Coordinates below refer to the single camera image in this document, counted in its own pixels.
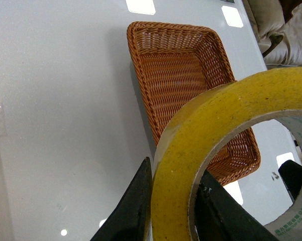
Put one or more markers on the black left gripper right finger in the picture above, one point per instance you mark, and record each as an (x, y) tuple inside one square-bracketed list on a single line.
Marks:
[(266, 196)]

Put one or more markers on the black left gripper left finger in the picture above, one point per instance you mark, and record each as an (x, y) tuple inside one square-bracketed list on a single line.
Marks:
[(131, 220)]

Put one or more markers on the clear yellowish tape roll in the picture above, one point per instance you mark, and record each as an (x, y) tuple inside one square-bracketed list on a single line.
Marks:
[(202, 127)]

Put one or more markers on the brown wicker basket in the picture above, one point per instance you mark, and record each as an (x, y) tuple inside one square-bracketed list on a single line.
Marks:
[(176, 66)]

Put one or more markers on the beige cushion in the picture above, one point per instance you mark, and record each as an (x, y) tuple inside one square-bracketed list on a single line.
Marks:
[(277, 27)]

